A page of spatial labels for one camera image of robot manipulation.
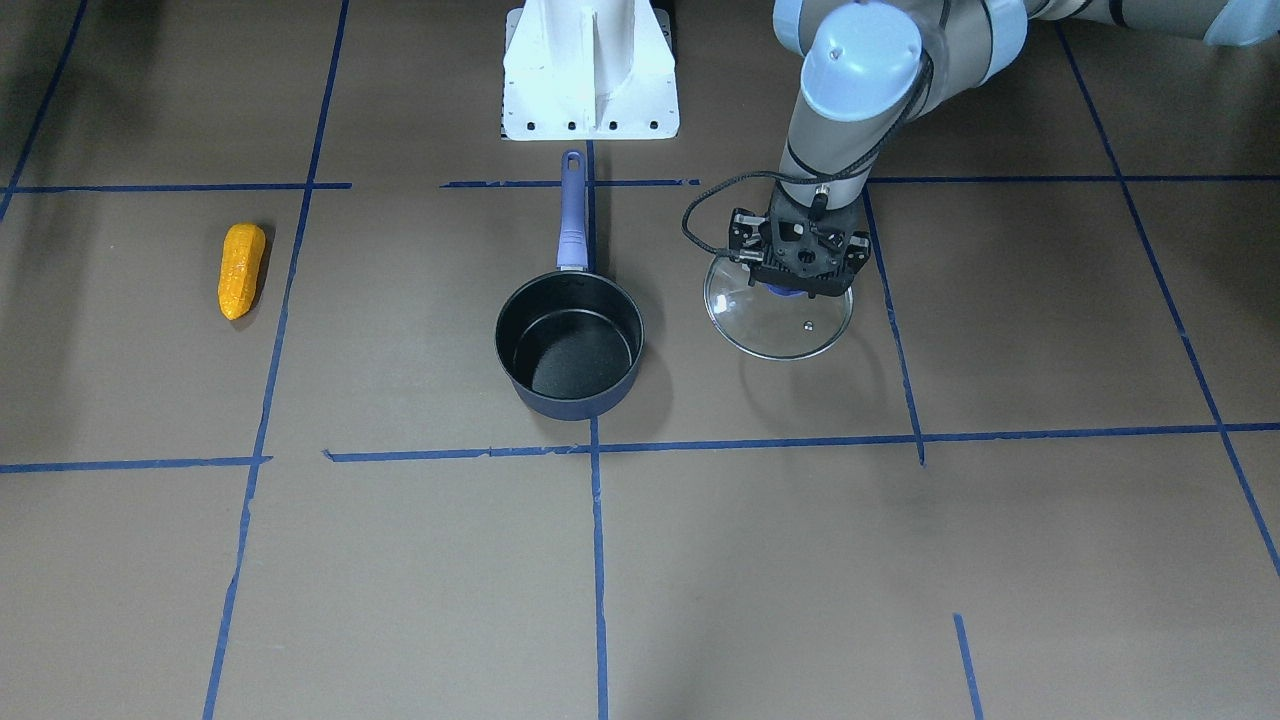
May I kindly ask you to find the dark blue saucepan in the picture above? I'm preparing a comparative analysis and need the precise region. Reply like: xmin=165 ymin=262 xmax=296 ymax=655
xmin=494 ymin=149 xmax=645 ymax=421

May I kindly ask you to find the black camera cable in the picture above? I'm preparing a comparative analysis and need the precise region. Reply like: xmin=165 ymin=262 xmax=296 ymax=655
xmin=682 ymin=170 xmax=831 ymax=258

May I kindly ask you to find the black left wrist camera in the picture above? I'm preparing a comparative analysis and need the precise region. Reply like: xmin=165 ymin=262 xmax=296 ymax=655
xmin=728 ymin=208 xmax=870 ymax=299

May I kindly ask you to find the yellow corn cob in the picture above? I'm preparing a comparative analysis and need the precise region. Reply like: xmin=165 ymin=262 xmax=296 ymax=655
xmin=218 ymin=223 xmax=268 ymax=322

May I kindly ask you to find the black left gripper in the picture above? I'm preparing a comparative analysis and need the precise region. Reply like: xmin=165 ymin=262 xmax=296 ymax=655
xmin=768 ymin=192 xmax=851 ymax=241

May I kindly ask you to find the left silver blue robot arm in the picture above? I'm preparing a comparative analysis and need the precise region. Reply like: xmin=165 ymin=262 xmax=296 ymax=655
xmin=771 ymin=1 xmax=1279 ymax=228

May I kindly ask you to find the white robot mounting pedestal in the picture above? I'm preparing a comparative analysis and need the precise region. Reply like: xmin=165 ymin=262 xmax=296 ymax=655
xmin=500 ymin=1 xmax=681 ymax=142

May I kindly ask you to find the glass pot lid blue knob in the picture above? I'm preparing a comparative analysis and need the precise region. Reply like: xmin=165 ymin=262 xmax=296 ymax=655
xmin=701 ymin=258 xmax=855 ymax=363

